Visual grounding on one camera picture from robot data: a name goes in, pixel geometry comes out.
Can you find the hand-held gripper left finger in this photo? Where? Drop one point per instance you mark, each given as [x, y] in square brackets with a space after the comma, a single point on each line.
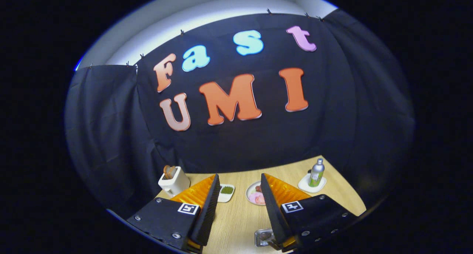
[208, 213]

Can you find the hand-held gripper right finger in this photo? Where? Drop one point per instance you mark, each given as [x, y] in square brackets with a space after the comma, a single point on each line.
[273, 213]

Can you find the white divided tray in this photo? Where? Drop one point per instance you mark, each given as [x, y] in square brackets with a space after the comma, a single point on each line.
[225, 198]

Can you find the pink ham slice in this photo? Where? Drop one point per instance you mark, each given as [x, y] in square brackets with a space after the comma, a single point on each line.
[257, 198]

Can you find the green mung beans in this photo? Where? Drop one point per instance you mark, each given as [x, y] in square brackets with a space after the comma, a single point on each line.
[227, 190]

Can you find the white oval plate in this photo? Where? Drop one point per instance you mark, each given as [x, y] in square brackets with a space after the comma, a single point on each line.
[249, 189]

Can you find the small white dish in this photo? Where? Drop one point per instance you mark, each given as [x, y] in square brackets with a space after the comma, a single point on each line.
[305, 185]

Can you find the white toaster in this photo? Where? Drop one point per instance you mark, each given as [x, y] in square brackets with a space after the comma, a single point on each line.
[177, 183]

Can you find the brown bread slice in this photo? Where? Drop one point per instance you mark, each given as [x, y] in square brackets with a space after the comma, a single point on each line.
[173, 171]
[167, 172]

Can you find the green metal bottle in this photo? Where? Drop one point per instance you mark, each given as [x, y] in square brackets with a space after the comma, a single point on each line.
[316, 174]

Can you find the black backdrop cloth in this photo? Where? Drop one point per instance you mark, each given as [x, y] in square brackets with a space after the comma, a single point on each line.
[258, 143]

